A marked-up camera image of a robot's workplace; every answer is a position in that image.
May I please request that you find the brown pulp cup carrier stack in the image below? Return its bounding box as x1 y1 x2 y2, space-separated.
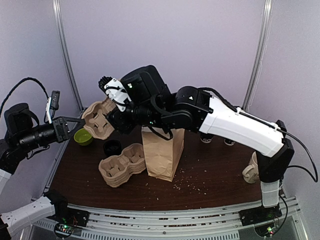
98 143 147 188

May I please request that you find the single brown pulp cup carrier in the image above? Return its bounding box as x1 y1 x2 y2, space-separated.
81 95 118 140

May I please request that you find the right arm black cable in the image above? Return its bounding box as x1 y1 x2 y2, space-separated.
277 128 320 183

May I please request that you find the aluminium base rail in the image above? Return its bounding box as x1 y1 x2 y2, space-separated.
18 195 311 240

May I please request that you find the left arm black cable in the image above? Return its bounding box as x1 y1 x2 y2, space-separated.
0 77 51 111

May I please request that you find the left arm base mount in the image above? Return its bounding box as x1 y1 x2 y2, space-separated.
48 203 90 240

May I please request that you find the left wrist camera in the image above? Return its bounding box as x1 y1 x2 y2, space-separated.
44 90 61 124

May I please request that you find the brown paper takeout bag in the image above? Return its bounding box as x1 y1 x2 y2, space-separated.
141 127 185 182

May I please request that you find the right aluminium frame post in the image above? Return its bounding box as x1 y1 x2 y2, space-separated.
242 0 274 112

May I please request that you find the stack of paper cups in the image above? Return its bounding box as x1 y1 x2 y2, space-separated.
223 138 235 146

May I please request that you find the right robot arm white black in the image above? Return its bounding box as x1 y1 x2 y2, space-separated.
98 65 295 221

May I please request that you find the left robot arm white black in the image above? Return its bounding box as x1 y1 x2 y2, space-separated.
0 103 85 240

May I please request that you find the green small bowl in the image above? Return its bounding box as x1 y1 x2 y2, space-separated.
73 128 93 146

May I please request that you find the beige ceramic mug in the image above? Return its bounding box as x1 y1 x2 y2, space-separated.
242 152 260 184

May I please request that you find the black paper coffee cup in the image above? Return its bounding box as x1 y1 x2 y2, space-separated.
200 132 214 144

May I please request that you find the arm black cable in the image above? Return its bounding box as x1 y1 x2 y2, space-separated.
0 77 51 111
277 128 320 183

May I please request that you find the left aluminium frame post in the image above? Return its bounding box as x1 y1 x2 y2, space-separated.
52 0 84 112

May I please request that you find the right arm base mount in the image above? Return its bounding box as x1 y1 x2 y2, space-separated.
238 203 288 238

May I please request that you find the aluminium frame post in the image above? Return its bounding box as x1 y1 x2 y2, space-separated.
242 0 274 112
52 0 84 112

